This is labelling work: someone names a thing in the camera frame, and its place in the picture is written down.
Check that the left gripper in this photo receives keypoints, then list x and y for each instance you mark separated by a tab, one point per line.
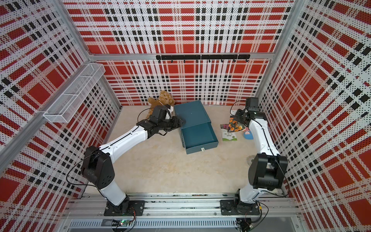
176	123

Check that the pink pig plush doll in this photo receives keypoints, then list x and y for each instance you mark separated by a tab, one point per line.
247	134

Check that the teal drawer cabinet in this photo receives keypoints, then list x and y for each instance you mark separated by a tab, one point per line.
192	113

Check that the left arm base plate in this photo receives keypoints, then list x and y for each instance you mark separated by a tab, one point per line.
125	208

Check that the black hook rail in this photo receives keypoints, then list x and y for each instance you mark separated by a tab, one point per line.
232	57

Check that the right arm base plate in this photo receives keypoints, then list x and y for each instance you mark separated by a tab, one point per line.
235	208

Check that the green white seed bag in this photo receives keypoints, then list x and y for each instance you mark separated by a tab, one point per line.
226	135

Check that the green circuit board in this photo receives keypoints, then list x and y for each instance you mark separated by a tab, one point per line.
120	223

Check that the brown teddy bear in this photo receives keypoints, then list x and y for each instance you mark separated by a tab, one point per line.
164	98

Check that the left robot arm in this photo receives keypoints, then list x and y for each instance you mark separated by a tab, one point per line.
98	162

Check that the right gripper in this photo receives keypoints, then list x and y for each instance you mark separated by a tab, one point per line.
237	115

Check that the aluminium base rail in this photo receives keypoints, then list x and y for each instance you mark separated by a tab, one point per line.
183	212

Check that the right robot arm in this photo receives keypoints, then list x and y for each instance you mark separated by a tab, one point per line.
267	171

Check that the teal top drawer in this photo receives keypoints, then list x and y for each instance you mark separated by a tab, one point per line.
198	138

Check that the orange flower seed bag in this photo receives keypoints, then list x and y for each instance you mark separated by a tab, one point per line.
234	125

